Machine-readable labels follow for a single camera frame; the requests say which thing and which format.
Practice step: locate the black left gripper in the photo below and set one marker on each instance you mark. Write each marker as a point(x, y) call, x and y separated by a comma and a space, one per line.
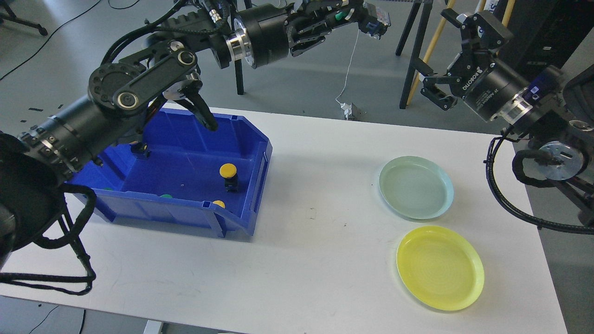
point(260, 36)

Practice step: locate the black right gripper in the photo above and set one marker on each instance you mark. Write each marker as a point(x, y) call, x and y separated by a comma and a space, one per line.
point(491, 88)

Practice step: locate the yellow push button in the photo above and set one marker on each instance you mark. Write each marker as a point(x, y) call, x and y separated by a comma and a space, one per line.
point(140, 150)
point(229, 173)

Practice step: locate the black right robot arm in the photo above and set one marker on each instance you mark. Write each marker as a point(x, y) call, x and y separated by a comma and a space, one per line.
point(555, 118)

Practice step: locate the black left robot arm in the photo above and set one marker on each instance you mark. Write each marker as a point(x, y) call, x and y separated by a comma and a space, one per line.
point(139, 73)

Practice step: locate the light green plate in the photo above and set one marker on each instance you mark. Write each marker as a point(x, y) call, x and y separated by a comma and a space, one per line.
point(416, 188)

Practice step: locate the yellow push button front edge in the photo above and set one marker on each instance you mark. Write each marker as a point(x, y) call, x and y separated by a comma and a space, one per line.
point(219, 203)

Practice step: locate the yellow plate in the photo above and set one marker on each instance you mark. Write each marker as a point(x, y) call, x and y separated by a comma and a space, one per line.
point(440, 268)

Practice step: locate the black trestle leg right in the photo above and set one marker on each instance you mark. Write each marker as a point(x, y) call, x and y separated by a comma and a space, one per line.
point(424, 8)

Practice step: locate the wooden leg right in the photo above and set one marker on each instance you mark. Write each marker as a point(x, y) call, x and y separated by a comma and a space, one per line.
point(508, 10)

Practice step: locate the black stand legs centre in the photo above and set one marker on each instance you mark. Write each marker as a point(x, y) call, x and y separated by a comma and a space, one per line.
point(238, 65)

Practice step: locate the white power adapter plug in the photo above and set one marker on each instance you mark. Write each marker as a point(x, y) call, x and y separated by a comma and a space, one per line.
point(352, 112)

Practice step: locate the black cabinet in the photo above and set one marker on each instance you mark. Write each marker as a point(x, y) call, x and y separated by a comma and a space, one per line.
point(545, 32)

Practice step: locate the blue plastic storage bin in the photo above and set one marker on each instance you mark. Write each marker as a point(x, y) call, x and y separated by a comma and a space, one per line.
point(184, 162)

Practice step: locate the black stand foot top left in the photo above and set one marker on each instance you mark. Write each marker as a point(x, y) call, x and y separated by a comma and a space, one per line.
point(7, 15)

